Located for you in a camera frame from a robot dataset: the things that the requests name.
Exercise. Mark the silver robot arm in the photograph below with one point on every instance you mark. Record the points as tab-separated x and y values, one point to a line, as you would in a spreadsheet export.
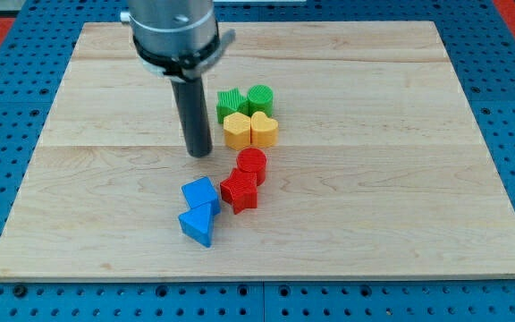
176	39

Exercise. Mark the red star block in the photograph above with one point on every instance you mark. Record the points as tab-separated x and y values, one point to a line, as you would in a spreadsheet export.
240	190

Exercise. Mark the green star block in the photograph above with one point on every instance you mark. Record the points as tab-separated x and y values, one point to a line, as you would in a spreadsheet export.
230	102

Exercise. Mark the red cylinder block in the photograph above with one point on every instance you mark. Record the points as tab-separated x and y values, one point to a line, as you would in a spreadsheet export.
253	160

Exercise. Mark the yellow heart block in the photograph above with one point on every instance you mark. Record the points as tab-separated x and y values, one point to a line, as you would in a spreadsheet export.
263	130

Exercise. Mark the yellow hexagon block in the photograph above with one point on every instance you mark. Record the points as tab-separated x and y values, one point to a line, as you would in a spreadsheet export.
237	131

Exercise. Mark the blue cube block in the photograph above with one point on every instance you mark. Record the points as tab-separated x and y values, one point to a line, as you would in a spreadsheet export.
201	192

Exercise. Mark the green cylinder block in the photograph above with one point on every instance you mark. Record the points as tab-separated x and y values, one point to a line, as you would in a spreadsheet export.
261	99

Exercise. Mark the light wooden board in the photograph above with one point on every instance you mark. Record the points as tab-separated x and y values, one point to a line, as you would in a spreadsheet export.
380	171

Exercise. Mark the blue triangle block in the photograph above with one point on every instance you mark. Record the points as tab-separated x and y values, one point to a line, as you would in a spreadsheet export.
198	224

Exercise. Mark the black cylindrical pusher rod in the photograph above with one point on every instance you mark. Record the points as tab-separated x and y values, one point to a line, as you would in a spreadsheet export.
192	109

